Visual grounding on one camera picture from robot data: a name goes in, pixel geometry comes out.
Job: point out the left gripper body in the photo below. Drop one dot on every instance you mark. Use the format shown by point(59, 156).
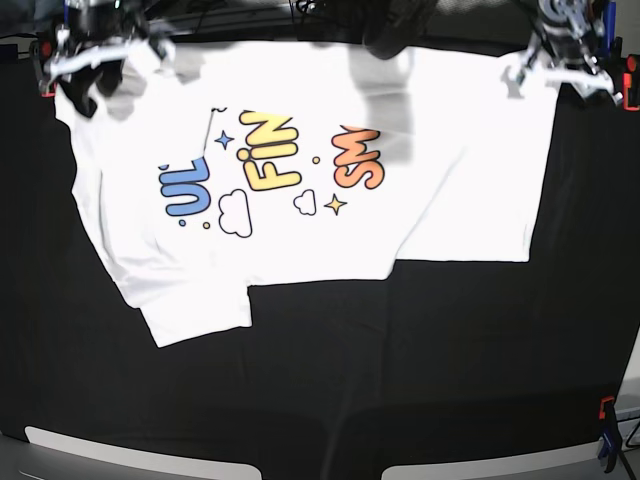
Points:
point(536, 67)

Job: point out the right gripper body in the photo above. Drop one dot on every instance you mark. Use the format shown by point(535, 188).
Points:
point(146, 55)

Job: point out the white printed t-shirt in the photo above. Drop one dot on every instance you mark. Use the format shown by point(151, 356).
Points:
point(269, 163)

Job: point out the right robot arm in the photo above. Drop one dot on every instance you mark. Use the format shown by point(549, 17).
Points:
point(94, 21)

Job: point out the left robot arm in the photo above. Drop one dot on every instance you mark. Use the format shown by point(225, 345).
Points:
point(563, 50)

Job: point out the blue clamp upper right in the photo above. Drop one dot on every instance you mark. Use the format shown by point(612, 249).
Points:
point(610, 44)

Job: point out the blue clamp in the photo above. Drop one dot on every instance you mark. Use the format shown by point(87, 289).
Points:
point(612, 443)
point(610, 44)

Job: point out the red clamp upper right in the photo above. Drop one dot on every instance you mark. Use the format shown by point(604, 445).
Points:
point(631, 84)

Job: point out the red clamp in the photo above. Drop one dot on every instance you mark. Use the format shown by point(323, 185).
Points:
point(607, 408)
point(40, 52)
point(631, 84)

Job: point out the red clamp upper left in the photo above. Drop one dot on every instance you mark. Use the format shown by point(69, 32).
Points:
point(40, 52)

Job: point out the black table cloth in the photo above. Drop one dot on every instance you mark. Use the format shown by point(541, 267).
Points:
point(442, 361)

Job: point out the red clamp lower right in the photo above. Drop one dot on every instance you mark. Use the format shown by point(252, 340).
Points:
point(607, 408)

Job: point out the blue clamp lower right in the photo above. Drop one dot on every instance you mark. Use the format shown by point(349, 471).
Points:
point(612, 443)

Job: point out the camera mount pole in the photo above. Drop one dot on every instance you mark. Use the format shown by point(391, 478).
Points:
point(387, 27)

